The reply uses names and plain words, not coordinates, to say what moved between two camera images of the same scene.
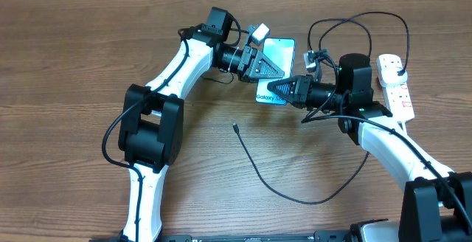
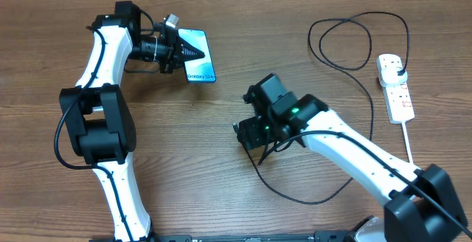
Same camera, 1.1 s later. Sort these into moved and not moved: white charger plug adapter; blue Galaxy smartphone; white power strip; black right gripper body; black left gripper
Moved: black left gripper; black right gripper body; blue Galaxy smartphone
Not moved: white charger plug adapter; white power strip
